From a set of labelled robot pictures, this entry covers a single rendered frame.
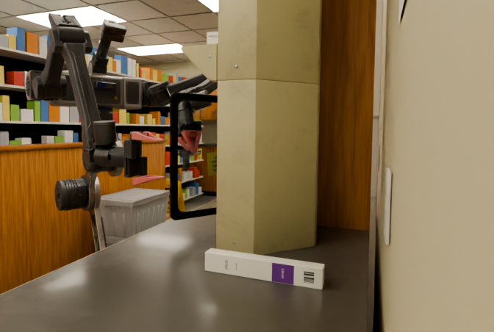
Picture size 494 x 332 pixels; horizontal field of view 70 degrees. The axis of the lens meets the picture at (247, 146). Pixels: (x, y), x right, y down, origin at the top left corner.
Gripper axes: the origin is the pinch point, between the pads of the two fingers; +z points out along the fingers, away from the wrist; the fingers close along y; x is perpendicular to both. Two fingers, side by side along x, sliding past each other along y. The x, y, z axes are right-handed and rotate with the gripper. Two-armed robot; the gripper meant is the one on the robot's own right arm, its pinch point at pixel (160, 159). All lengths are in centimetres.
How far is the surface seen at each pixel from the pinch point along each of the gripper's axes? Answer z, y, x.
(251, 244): 22.6, -22.6, 8.5
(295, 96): 31.9, 17.2, 17.5
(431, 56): 55, 13, -56
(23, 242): -183, -77, 101
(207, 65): 9.1, 25.4, 8.9
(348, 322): 49, -26, -16
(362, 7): 48, 49, 46
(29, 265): -182, -96, 105
